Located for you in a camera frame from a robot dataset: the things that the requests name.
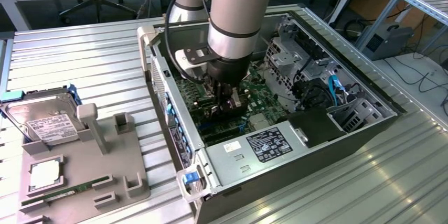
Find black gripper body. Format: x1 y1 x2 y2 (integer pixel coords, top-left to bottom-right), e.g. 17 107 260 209
205 55 253 87

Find low profile graphics card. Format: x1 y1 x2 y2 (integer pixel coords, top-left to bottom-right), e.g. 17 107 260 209
188 90 252 120

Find green motherboard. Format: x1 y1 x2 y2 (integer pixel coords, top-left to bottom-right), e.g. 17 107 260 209
175 70 299 147

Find silver chipset heatsink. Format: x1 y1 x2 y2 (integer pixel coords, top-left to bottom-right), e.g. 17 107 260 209
249 115 273 129

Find silver metal drive cage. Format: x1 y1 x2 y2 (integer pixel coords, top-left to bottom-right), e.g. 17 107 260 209
264 15 339 78

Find small white sticker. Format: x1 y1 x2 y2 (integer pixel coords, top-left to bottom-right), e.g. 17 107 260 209
223 141 243 153

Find black white power supply label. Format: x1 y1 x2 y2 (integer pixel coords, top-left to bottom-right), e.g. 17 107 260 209
247 126 293 163

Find black plastic air shroud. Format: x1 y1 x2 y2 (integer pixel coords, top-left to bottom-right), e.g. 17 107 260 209
279 108 348 149

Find grey power supply unit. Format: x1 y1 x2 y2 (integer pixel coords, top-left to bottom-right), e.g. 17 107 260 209
205 123 311 190

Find open black PC case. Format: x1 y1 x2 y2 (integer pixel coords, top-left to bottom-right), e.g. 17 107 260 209
136 3 409 224

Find silver perforated disk bay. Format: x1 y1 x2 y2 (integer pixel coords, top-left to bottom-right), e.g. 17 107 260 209
327 97 400 133

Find black office chair base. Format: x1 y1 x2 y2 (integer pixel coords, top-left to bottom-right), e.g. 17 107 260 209
57 0 137 24

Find grey plastic parts rack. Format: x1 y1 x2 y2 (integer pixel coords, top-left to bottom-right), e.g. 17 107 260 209
16 103 152 224

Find hard disk with blue caddy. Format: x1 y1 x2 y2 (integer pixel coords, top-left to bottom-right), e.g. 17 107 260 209
0 84 83 146

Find green RAM stick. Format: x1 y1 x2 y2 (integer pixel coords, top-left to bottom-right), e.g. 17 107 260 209
21 176 109 206

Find silver CPU chip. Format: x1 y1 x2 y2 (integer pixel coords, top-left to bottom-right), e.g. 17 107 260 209
29 160 61 190

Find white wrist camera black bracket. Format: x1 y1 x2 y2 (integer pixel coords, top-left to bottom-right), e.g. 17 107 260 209
173 47 220 78

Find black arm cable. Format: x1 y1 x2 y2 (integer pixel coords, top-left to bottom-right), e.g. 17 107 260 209
164 0 211 86

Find black power wire bundle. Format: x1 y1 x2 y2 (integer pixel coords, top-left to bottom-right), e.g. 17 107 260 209
291 79 333 110

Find blue data wire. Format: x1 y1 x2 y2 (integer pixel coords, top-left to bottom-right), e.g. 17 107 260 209
328 75 343 108

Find black coiled cable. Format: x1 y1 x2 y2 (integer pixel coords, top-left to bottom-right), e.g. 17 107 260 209
343 19 369 39

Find grey box black handle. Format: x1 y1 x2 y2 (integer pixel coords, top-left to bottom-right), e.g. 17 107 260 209
363 23 416 61

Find black floor cable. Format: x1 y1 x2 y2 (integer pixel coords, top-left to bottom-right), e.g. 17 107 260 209
381 50 448 99

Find aluminium profile frame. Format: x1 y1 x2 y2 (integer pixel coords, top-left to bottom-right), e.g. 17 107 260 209
356 0 448 51

